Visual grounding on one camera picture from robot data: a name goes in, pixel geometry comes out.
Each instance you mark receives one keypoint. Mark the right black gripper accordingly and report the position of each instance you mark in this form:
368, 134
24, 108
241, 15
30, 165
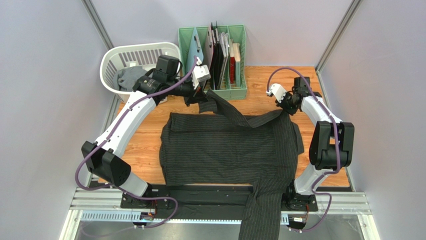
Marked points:
288, 106

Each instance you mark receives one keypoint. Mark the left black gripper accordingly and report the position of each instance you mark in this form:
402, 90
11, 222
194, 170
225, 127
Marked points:
195, 96

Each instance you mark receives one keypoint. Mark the black pinstriped long sleeve shirt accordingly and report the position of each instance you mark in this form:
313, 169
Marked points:
220, 145

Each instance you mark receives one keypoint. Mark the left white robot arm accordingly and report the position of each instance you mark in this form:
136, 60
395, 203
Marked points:
103, 157

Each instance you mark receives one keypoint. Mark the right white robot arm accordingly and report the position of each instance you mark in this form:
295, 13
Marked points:
331, 146

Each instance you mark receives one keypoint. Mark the mauve clipboard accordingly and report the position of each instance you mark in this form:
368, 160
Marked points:
209, 52

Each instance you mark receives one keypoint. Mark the red book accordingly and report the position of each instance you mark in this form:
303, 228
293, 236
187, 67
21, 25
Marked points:
232, 61

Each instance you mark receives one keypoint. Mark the blue clipboard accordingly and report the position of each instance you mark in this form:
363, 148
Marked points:
195, 49

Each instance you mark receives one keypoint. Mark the black folder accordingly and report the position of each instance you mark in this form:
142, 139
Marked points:
217, 54

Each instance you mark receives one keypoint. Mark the green file organizer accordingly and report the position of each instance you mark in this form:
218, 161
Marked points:
237, 33

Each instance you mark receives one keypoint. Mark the green spine book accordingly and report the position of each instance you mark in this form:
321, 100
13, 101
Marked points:
237, 64

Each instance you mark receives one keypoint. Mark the grey notebook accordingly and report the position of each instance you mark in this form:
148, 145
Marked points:
224, 46

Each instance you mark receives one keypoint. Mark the white laundry basket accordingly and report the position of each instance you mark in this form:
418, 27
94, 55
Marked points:
123, 57

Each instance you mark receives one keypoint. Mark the grey shirt in basket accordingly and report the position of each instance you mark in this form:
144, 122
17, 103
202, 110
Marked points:
125, 79

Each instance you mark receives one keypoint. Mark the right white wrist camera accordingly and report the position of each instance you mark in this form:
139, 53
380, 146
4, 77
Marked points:
278, 91

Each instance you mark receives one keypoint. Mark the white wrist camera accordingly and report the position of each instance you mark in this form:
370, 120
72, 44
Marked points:
200, 76
278, 91

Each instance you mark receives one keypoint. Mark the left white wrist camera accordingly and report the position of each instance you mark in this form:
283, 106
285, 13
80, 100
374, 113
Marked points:
200, 76

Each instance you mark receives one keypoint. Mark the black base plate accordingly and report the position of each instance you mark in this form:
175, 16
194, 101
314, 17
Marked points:
218, 203

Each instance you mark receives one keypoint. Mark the aluminium rail frame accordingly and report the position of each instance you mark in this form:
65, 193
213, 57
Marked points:
104, 205

